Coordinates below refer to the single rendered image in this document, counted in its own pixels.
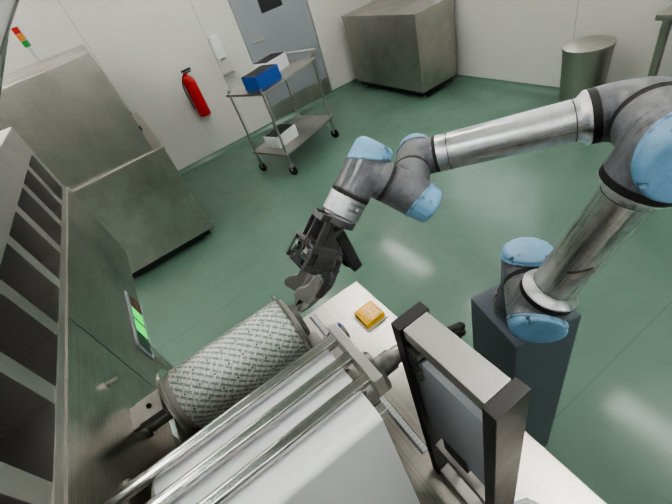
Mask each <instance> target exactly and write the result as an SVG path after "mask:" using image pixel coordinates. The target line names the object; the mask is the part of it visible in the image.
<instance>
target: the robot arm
mask: <svg viewBox="0 0 672 504"><path fill-rule="evenodd" d="M578 141H581V142H583V143H585V144H587V145H590V144H595V143H601V142H610V143H612V144H613V145H614V149H613V150H612V152H611V153H610V155H609V156H608V157H607V159H606V160H605V162H604V163H603V164H602V166H601V167H600V169H599V171H598V173H597V176H598V179H599V181H600V186H599V187H598V188H597V190H596V191H595V192H594V194H593V195H592V197H591V198H590V199H589V201H588V202H587V203H586V205H585V206H584V207H583V209H582V210H581V211H580V213H579V214H578V216H577V217H576V218H575V220H574V221H573V222H572V224H571V225H570V226H569V228H568V229H567V230H566V232H565V233H564V235H563V236H562V237H561V239H560V240H559V241H558V243H557V244H556V245H555V247H554V248H553V247H552V246H551V245H550V244H549V243H548V242H546V241H544V240H540V239H539V238H534V237H521V238H516V239H513V240H511V241H510V242H507V243H506V244H505V245H504V246H503V248H502V253H501V255H500V257H501V284H500V286H499V288H498V289H497V291H496V293H495V295H494V300H493V305H494V310H495V312H496V314H497V315H498V316H499V317H500V318H501V319H502V320H503V321H505V322H506V323H508V328H509V330H510V332H511V333H512V334H513V335H514V336H515V337H517V338H519V339H521V340H524V341H528V342H534V343H549V342H554V341H558V340H560V339H562V338H564V337H565V336H566V335H567V334H568V327H569V325H568V323H567V321H566V319H567V316H568V315H569V314H570V313H571V312H572V311H573V310H574V309H575V308H576V307H577V305H578V303H579V296H578V293H579V291H580V290H581V289H582V288H583V287H584V286H585V285H586V284H587V283H588V282H589V281H590V280H591V279H592V277H593V276H594V275H595V274H596V273H597V272H598V271H599V270H600V269H601V268H602V267H603V266H604V264H605V263H606V262H607V261H608V260H609V259H610V258H611V257H612V256H613V255H614V254H615V253H616V251H617V250H618V249H619V248H620V247H621V246H622V245H623V244H624V243H625V242H626V241H627V240H628V239H629V237H630V236H631V235H632V234H633V233H634V232H635V231H636V230H637V229H638V228H639V227H640V226H641V224H642V223H643V222H644V221H645V220H646V219H647V218H648V217H649V216H650V215H651V214H652V213H653V211H654V210H657V209H667V208H671V207H672V77H667V76H649V77H639V78H633V79H627V80H622V81H617V82H613V83H608V84H604V85H600V86H597V87H593V88H589V89H586V90H582V91H581V93H580V94H579V95H578V96H577V97H576V98H575V99H571V100H568V101H564V102H560V103H556V104H552V105H549V106H545V107H541V108H537V109H533V110H530V111H526V112H522V113H518V114H515V115H511V116H507V117H503V118H499V119H496V120H492V121H488V122H484V123H480V124H477V125H473V126H469V127H465V128H462V129H458V130H454V131H450V132H446V133H443V134H439V135H435V136H432V137H427V136H426V135H424V134H419V133H413V134H410V135H408V136H406V137H405V138H404V139H403V140H402V141H401V143H400V145H399V148H398V150H397V152H396V161H395V164H394V163H392V162H390V161H391V160H392V159H391V158H392V155H393V152H392V150H391V149H390V148H388V147H386V146H385V145H383V144H381V143H379V142H377V141H375V140H373V139H371V138H369V137H366V136H361V137H359V138H357V139H356V140H355V142H354V144H353V146H352V148H351V150H350V151H349V153H348V155H347V156H346V160H345V162H344V164H343V166H342V168H341V170H340V172H339V174H338V176H337V178H336V180H335V182H334V185H333V186H332V188H331V190H330V192H329V194H328V196H327V198H326V200H325V202H324V204H323V206H324V208H323V209H322V210H321V209H318V208H315V207H314V209H313V211H312V213H311V215H310V217H309V219H308V221H307V223H306V225H305V227H304V229H303V231H302V232H299V231H297V232H296V234H295V236H294V238H293V240H292V242H291V244H290V246H289V248H288V251H287V253H286V255H290V256H289V257H290V259H291V260H292V261H293V262H294V263H295V264H296V265H297V266H298V267H299V268H300V270H299V272H298V273H297V274H296V275H292V276H288V277H287V278H286V279H285V281H284V284H285V286H287V287H289V288H290V289H292V290H294V291H295V292H294V296H295V306H297V305H298V304H300V303H301V302H302V301H303V303H302V305H301V307H300V309H299V312H304V311H305V310H307V309H309V308H310V307H311V306H313V305H314V304H315V303H317V302H318V301H319V300H320V299H321V298H323V297H324V296H325V295H326V293H327V292H328V291H329V290H330V289H331V288H332V286H333V285H334V283H335V280H336V278H337V275H338V273H339V271H340V270H339V268H340V265H341V262H342V263H343V265H344V266H346V267H348V268H350V269H351V270H353V271H354V272H355V271H357V270H358V269H359V268H360V267H361V266H362V263H361V261H360V259H359V257H358V255H357V253H356V252H355V250H354V248H353V246H352V244H351V242H350V240H349V238H348V236H347V234H346V233H345V231H344V229H346V230H349V231H353V229H354V227H355V223H357V222H358V221H359V219H360V217H361V215H362V213H363V211H364V209H365V207H366V206H367V204H368V202H369V200H370V198H373V199H375V200H377V201H379V202H381V203H383V204H385V205H387V206H389V207H391V208H393V209H395V210H397V211H399V212H401V213H403V214H405V216H409V217H411V218H413V219H416V220H418V221H421V222H423V221H426V220H428V219H429V218H430V217H431V216H432V215H433V214H434V213H435V211H436V210H437V208H438V206H439V204H440V202H441V199H442V190H441V189H440V188H439V187H437V186H435V185H434V183H430V174H432V173H437V172H441V171H446V170H451V169H455V168H460V167H464V166H469V165H473V164H478V163H482V162H487V161H491V160H496V159H501V158H505V157H510V156H514V155H519V154H523V153H528V152H532V151H537V150H541V149H546V148H551V147H555V146H560V145H564V144H569V143H573V142H578ZM295 239H298V240H297V242H296V244H295V246H294V248H293V250H291V248H292V246H293V243H294V241H295ZM317 274H322V276H321V277H320V276H319V275H317Z"/></svg>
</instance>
